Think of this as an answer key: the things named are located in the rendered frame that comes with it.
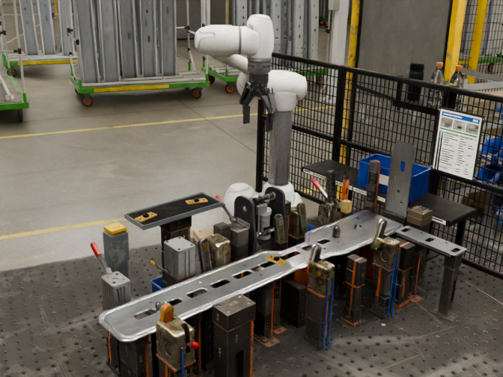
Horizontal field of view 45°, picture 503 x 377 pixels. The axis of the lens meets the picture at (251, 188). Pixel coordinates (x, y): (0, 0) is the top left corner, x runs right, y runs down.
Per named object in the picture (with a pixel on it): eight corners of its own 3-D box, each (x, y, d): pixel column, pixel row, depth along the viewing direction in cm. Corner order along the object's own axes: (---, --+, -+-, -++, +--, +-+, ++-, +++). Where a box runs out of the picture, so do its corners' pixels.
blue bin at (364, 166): (410, 203, 280) (414, 176, 276) (355, 185, 300) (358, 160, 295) (428, 193, 292) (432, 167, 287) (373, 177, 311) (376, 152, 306)
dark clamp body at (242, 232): (236, 321, 246) (237, 235, 232) (215, 307, 255) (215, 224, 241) (255, 312, 253) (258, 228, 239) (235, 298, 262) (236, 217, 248)
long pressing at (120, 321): (129, 350, 179) (129, 345, 179) (92, 316, 195) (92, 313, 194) (407, 227, 265) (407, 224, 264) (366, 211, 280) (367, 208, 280)
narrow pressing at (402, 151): (406, 218, 271) (415, 145, 259) (385, 209, 279) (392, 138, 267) (406, 218, 272) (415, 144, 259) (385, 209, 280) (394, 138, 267)
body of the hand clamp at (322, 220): (323, 280, 278) (328, 209, 266) (313, 274, 283) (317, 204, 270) (332, 275, 282) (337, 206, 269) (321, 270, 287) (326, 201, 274)
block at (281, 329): (277, 335, 237) (280, 270, 226) (255, 321, 246) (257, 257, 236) (287, 330, 240) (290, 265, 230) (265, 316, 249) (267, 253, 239)
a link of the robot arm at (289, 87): (256, 215, 316) (298, 215, 318) (259, 229, 301) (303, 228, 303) (261, 66, 288) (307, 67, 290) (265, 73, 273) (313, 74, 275)
